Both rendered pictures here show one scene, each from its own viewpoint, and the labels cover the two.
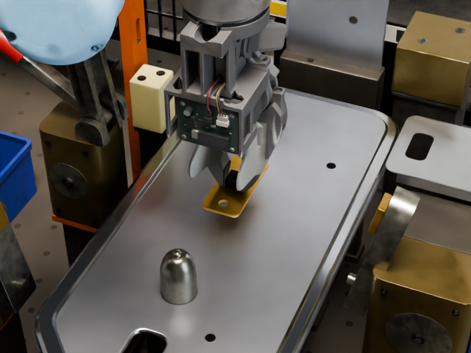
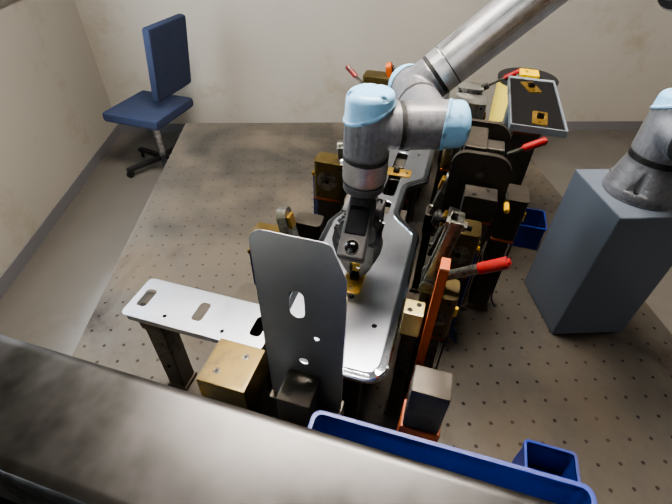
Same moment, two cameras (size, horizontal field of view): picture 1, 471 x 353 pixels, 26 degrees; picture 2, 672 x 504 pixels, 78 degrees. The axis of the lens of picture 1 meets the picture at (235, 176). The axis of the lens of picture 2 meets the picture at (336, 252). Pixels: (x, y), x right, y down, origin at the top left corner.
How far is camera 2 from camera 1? 1.32 m
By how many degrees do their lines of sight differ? 96
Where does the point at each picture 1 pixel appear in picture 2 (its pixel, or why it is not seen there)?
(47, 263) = (471, 437)
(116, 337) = (386, 231)
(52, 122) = (454, 284)
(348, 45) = not seen: hidden behind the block
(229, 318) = not seen: hidden behind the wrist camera
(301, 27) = (330, 395)
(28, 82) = not seen: outside the picture
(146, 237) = (389, 267)
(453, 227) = (250, 294)
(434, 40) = (237, 358)
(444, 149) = (245, 325)
